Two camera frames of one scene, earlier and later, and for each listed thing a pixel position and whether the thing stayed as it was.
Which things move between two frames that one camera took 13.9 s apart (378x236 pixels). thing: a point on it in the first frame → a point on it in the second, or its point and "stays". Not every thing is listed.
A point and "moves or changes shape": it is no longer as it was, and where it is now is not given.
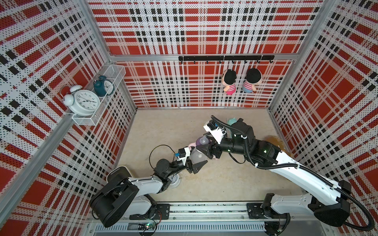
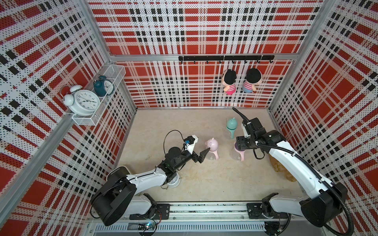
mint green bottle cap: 232,121 stays
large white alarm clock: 80,102 stays
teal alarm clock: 103,86 stays
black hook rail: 232,58 stays
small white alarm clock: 175,180 stays
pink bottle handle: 193,144 moves or changes shape
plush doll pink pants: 228,78 stays
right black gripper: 214,144 → 240,140
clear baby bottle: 196,156 moves or changes shape
